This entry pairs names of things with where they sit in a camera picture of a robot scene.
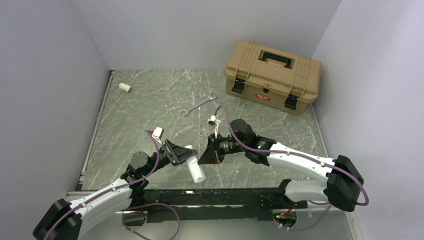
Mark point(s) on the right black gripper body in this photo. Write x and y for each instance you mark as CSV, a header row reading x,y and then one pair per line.
x,y
225,146

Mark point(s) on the white remote battery cover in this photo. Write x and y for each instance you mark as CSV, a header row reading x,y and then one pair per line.
x,y
124,87

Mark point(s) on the silver open-end wrench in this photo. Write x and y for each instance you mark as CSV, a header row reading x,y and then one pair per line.
x,y
186,111

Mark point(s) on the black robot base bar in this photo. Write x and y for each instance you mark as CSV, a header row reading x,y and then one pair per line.
x,y
213,204

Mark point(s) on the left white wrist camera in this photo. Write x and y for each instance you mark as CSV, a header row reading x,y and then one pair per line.
x,y
157,133

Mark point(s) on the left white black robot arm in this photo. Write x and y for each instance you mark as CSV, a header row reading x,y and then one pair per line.
x,y
68,220

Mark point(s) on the tan plastic toolbox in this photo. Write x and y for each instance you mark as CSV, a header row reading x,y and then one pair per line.
x,y
276,78

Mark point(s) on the white remote control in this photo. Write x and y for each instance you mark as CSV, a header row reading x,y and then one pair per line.
x,y
195,170

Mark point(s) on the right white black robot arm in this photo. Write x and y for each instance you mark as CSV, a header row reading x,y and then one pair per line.
x,y
335,181

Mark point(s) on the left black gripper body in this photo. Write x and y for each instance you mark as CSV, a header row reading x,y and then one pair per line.
x,y
165,158

